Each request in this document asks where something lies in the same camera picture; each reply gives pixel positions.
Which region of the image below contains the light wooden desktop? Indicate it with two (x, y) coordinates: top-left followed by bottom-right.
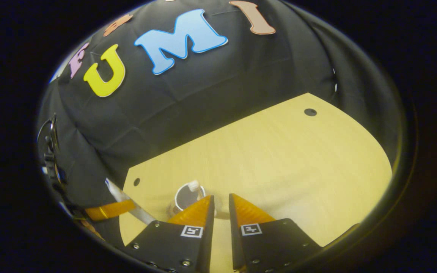
(119, 93), (393, 273)

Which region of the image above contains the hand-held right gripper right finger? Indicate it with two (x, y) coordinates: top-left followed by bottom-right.
(229, 193), (324, 273)

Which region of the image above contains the white cup with wooden handle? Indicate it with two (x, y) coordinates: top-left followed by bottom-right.
(168, 180), (208, 217)

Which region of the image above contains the white toothpaste tube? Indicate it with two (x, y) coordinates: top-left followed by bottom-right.
(105, 178), (157, 225)

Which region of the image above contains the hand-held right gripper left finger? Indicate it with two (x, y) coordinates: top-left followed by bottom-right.
(123, 195), (215, 273)

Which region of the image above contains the black backdrop cloth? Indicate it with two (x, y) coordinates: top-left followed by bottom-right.
(36, 0), (403, 243)

